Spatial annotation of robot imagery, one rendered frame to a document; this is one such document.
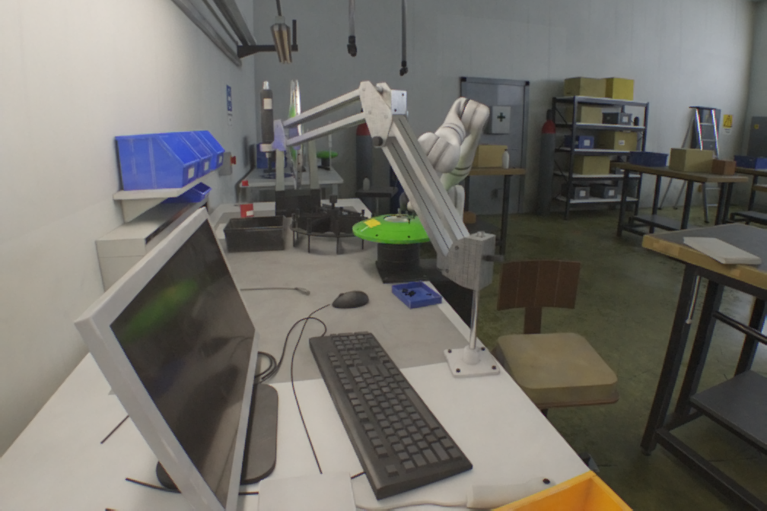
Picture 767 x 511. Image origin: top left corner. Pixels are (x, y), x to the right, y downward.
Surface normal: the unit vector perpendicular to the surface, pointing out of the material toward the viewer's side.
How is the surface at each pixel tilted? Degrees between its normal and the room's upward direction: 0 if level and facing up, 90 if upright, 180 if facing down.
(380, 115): 90
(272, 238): 93
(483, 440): 0
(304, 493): 0
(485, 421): 0
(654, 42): 90
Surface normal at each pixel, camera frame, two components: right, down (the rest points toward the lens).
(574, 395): -0.02, 0.24
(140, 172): 0.20, 0.27
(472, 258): -0.69, 0.17
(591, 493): -0.95, 0.00
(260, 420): 0.00, -0.97
